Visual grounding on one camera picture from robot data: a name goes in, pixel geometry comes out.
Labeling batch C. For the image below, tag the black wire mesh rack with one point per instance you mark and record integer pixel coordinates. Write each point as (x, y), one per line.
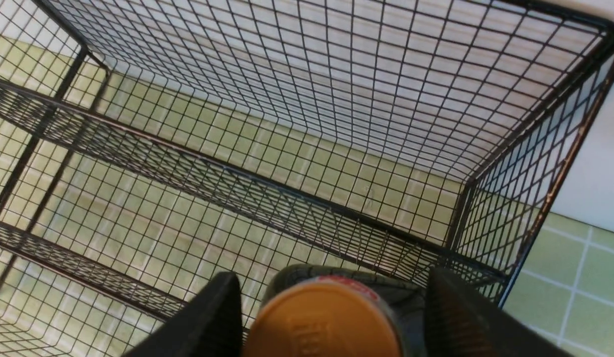
(48, 311)

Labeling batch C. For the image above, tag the tall dark vinegar bottle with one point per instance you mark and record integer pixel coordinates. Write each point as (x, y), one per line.
(323, 311)

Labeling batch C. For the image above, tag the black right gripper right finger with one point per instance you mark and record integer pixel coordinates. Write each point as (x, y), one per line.
(461, 322)

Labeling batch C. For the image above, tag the green checkered tablecloth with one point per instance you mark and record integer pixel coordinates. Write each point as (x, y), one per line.
(570, 277)

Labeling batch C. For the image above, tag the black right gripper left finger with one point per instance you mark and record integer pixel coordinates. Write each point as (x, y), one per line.
(210, 325)

